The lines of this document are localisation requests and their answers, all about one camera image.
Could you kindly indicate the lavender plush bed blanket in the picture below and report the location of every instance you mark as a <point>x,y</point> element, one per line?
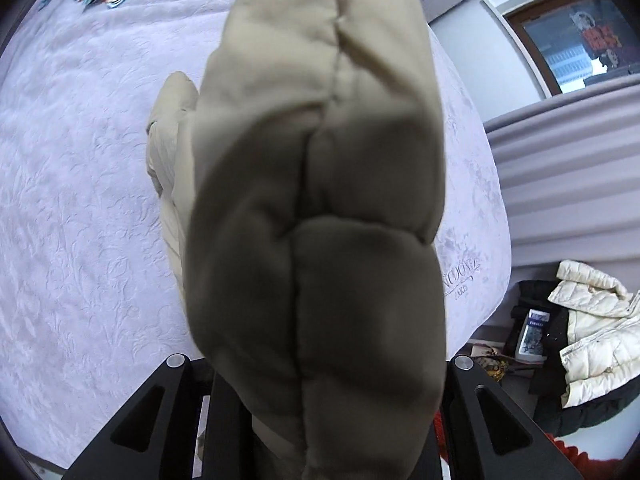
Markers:
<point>89,303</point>

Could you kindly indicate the white puffer jacket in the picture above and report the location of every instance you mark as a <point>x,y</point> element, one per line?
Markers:
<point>602,351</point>

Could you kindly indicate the blue white box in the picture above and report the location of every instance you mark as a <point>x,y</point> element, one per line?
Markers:
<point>529,348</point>

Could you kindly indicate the window with stickers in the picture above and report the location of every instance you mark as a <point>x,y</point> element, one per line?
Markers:
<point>570,45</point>

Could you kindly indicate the beige puffer jacket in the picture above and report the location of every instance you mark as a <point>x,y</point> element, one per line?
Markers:
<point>301,186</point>

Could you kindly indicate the grey curtain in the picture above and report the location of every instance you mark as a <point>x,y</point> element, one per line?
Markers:
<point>568,165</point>

